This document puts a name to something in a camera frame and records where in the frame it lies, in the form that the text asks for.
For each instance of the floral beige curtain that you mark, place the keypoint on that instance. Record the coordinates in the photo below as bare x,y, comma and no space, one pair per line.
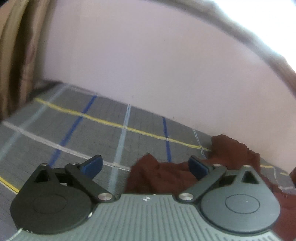
21,26

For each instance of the brown wooden window frame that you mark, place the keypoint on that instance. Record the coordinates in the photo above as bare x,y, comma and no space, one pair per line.
209,11

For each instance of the maroon puffer jacket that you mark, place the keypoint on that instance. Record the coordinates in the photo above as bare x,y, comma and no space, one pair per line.
148,175

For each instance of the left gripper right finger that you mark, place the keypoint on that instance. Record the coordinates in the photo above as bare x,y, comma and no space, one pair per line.
234,201

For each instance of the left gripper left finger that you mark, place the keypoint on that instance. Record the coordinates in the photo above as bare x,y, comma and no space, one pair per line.
56,200

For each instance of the grey plaid bed sheet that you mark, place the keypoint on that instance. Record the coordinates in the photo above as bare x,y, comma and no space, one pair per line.
67,125

